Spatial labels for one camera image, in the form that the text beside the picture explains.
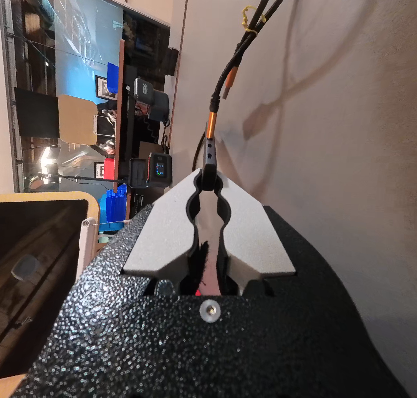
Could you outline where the grey usb hub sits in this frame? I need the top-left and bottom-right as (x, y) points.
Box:
(202, 120), (219, 191)

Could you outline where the black device with colour display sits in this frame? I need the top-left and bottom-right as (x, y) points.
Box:
(148, 152), (173, 187)

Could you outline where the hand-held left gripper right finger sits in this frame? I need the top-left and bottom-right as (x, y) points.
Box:
(213, 172), (297, 295)

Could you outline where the brown-edged desk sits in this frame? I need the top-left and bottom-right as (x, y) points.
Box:
(112, 39), (137, 193)

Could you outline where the small black box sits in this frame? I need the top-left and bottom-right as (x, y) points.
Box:
(165, 47), (179, 76)

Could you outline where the cardboard box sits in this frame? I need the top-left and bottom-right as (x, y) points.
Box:
(139, 141), (164, 164)

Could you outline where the dark grey portable power unit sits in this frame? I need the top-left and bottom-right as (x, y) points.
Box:
(133, 77), (170, 122)

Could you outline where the stack of blue bins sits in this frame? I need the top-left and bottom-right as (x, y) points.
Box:
(99, 182), (128, 233)

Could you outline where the black cable with orange plugs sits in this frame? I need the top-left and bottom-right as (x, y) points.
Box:
(207, 0), (298, 139)

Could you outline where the yellow twist tie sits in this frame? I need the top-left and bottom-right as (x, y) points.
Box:
(242, 4), (262, 33)

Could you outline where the black monitor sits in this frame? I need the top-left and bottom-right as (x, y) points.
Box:
(14, 87), (60, 138)

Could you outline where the plywood board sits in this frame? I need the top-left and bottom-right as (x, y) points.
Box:
(58, 94), (98, 145)

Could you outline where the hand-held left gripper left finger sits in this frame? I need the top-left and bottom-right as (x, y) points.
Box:
(123, 171), (203, 295)

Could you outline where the white bracket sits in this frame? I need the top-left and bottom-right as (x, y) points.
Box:
(79, 218), (99, 276)

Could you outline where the blue bin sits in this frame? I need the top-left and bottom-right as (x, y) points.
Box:
(107, 62), (120, 92)

